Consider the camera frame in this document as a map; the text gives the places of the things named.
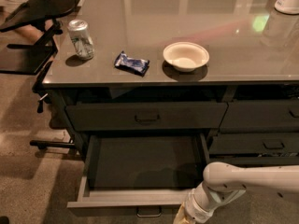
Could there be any white container with label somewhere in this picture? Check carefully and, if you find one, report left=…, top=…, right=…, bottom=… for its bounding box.
left=275, top=0, right=299, bottom=15

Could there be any blue snack wrapper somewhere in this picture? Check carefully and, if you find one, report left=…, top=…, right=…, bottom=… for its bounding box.
left=114, top=51, right=150, bottom=76

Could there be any black tilted stand table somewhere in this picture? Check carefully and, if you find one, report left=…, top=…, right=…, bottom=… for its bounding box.
left=0, top=0, right=89, bottom=77

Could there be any silver soda can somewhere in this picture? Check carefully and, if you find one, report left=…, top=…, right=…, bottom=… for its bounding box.
left=67, top=20, right=94, bottom=60

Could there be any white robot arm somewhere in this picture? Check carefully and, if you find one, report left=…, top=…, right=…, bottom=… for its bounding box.
left=173, top=161, right=299, bottom=224

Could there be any grey drawer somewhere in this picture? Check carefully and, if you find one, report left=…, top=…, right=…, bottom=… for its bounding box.
left=220, top=100, right=299, bottom=133
left=209, top=133, right=299, bottom=155
left=67, top=133, right=208, bottom=217
left=65, top=102, right=227, bottom=131
left=210, top=156, right=299, bottom=166

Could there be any white paper bowl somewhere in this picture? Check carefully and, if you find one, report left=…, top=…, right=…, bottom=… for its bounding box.
left=163, top=42, right=209, bottom=72

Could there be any grey drawer cabinet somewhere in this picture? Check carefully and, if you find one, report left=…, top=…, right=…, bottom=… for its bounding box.
left=44, top=0, right=299, bottom=180

